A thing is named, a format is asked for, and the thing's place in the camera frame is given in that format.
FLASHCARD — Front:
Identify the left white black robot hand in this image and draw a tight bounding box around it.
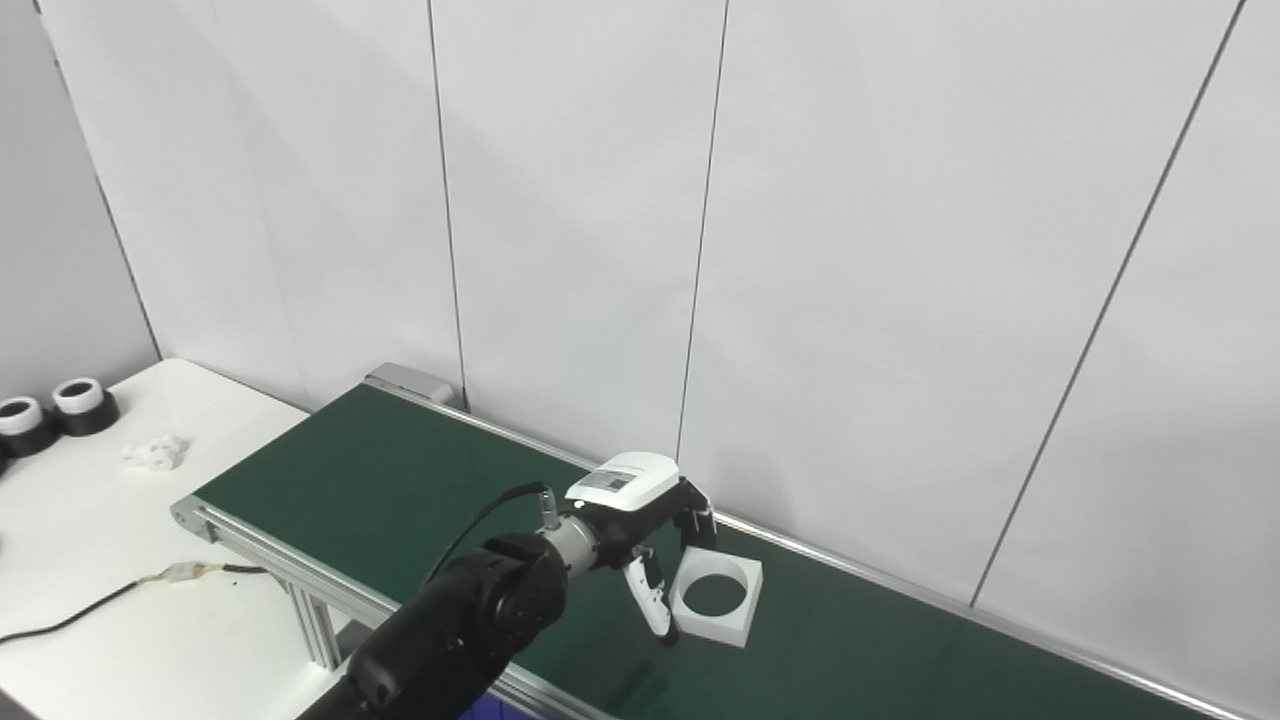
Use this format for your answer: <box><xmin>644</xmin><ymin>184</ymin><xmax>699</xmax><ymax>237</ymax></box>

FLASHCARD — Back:
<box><xmin>565</xmin><ymin>452</ymin><xmax>719</xmax><ymax>647</ymax></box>

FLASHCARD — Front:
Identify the white square part round hole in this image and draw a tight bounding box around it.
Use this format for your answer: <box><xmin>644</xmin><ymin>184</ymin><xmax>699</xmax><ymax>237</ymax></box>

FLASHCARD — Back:
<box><xmin>668</xmin><ymin>545</ymin><xmax>764</xmax><ymax>649</ymax></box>

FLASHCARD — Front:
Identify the grey conveyor motor housing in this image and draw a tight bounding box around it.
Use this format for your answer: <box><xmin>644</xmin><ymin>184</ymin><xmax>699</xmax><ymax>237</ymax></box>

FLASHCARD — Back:
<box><xmin>364</xmin><ymin>362</ymin><xmax>456</xmax><ymax>406</ymax></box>

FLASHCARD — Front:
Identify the small white plastic part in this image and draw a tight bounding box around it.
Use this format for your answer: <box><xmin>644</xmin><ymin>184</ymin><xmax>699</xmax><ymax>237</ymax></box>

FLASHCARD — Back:
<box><xmin>122</xmin><ymin>433</ymin><xmax>189</xmax><ymax>473</ymax></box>

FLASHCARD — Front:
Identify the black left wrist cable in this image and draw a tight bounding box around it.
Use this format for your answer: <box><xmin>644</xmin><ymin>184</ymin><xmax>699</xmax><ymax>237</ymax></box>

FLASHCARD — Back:
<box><xmin>424</xmin><ymin>482</ymin><xmax>557</xmax><ymax>591</ymax></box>

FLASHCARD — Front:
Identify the green conveyor belt aluminium frame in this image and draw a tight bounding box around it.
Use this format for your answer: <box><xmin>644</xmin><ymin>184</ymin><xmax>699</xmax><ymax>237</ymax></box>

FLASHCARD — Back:
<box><xmin>170</xmin><ymin>380</ymin><xmax>1246</xmax><ymax>720</ymax></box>

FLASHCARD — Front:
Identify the black table cable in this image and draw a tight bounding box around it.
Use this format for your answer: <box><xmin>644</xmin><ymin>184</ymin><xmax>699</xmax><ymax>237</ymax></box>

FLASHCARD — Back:
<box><xmin>0</xmin><ymin>563</ymin><xmax>271</xmax><ymax>646</ymax></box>

